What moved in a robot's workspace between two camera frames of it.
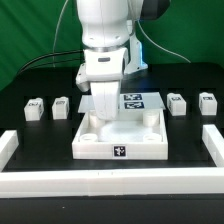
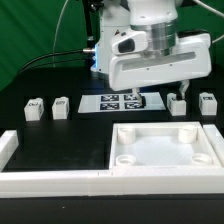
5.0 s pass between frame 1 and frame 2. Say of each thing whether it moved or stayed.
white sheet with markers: stayed
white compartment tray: moved
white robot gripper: moved
